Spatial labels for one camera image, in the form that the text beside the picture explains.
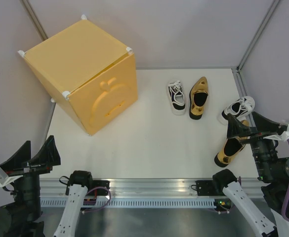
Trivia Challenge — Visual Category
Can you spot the black white sneaker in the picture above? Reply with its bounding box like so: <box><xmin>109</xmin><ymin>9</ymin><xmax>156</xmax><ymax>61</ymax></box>
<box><xmin>166</xmin><ymin>80</ymin><xmax>186</xmax><ymax>116</ymax></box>
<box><xmin>218</xmin><ymin>96</ymin><xmax>255</xmax><ymax>125</ymax></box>

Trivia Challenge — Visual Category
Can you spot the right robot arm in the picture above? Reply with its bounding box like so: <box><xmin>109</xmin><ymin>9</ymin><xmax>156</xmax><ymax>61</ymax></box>
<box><xmin>211</xmin><ymin>112</ymin><xmax>289</xmax><ymax>237</ymax></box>

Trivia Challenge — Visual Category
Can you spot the aluminium frame post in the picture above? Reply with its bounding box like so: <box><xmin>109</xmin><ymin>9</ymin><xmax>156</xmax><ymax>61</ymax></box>
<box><xmin>20</xmin><ymin>0</ymin><xmax>48</xmax><ymax>41</ymax></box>
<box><xmin>236</xmin><ymin>0</ymin><xmax>282</xmax><ymax>73</ymax></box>

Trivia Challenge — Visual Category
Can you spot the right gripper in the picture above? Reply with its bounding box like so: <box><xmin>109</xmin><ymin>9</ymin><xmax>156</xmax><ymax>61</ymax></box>
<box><xmin>226</xmin><ymin>110</ymin><xmax>281</xmax><ymax>179</ymax></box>

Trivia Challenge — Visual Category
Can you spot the yellow shoe cabinet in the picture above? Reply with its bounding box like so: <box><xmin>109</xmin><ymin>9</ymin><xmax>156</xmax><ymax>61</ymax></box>
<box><xmin>19</xmin><ymin>16</ymin><xmax>134</xmax><ymax>132</ymax></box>

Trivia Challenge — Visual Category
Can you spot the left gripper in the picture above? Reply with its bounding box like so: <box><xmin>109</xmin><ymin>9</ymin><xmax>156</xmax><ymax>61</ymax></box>
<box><xmin>0</xmin><ymin>133</ymin><xmax>61</xmax><ymax>219</ymax></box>

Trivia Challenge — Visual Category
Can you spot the gold shoe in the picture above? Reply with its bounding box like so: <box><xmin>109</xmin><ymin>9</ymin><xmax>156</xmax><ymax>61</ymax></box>
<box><xmin>189</xmin><ymin>77</ymin><xmax>209</xmax><ymax>120</ymax></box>
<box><xmin>213</xmin><ymin>119</ymin><xmax>250</xmax><ymax>169</ymax></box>

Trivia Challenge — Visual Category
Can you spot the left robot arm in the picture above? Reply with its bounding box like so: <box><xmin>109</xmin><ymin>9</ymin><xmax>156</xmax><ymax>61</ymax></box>
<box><xmin>0</xmin><ymin>135</ymin><xmax>94</xmax><ymax>237</ymax></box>

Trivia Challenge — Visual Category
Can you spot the gold shoe far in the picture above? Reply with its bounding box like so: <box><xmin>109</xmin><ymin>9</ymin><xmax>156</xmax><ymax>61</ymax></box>
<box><xmin>189</xmin><ymin>77</ymin><xmax>209</xmax><ymax>120</ymax></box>

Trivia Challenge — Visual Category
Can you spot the aluminium frame rail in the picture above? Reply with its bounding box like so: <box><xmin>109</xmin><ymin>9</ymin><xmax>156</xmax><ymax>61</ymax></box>
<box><xmin>231</xmin><ymin>67</ymin><xmax>250</xmax><ymax>97</ymax></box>
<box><xmin>39</xmin><ymin>177</ymin><xmax>265</xmax><ymax>198</ymax></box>

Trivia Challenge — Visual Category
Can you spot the aluminium frame post right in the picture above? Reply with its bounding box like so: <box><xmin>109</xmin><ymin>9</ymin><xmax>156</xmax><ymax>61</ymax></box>
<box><xmin>236</xmin><ymin>0</ymin><xmax>282</xmax><ymax>73</ymax></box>

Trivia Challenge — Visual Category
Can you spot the aluminium frame rail front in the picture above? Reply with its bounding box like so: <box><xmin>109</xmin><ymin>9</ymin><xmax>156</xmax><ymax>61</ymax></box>
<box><xmin>39</xmin><ymin>177</ymin><xmax>265</xmax><ymax>198</ymax></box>

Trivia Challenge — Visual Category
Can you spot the white slotted cable duct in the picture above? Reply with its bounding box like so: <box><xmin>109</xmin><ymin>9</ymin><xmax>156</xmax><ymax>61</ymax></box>
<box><xmin>39</xmin><ymin>198</ymin><xmax>215</xmax><ymax>208</ymax></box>

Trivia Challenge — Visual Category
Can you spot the aluminium frame rail right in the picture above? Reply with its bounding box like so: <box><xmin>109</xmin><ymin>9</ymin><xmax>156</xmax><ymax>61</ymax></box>
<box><xmin>231</xmin><ymin>67</ymin><xmax>250</xmax><ymax>97</ymax></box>

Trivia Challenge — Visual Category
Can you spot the aluminium frame post left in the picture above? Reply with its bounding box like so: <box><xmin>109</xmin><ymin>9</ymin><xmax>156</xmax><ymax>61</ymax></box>
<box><xmin>20</xmin><ymin>0</ymin><xmax>48</xmax><ymax>41</ymax></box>

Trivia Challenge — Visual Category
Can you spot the yellow cabinet door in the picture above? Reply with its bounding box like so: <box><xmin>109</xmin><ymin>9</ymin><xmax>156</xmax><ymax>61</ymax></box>
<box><xmin>69</xmin><ymin>54</ymin><xmax>138</xmax><ymax>135</ymax></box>

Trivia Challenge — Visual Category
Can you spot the gold shoe near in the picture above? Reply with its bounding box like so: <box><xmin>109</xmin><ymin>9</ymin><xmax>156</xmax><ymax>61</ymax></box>
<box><xmin>213</xmin><ymin>119</ymin><xmax>250</xmax><ymax>169</ymax></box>

